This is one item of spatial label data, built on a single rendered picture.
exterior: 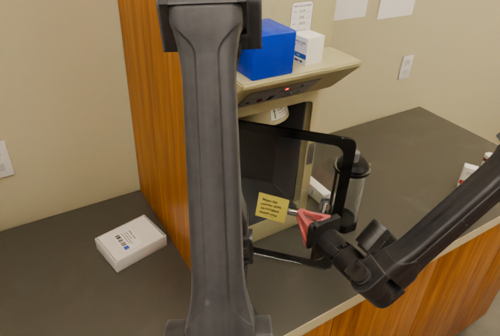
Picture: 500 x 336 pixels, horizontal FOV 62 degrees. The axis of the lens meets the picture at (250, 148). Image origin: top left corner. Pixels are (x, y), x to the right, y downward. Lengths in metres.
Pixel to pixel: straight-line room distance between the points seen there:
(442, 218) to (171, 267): 0.72
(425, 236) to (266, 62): 0.43
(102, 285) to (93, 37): 0.66
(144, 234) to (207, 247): 0.89
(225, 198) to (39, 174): 1.08
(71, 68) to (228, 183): 0.96
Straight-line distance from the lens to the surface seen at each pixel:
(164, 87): 0.98
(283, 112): 1.10
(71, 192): 1.46
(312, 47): 0.93
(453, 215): 0.81
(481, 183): 0.82
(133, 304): 1.15
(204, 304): 0.40
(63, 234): 1.38
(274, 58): 0.84
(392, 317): 1.58
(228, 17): 0.37
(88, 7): 1.24
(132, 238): 1.25
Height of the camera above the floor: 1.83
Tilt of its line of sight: 32 degrees down
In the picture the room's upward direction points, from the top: 3 degrees clockwise
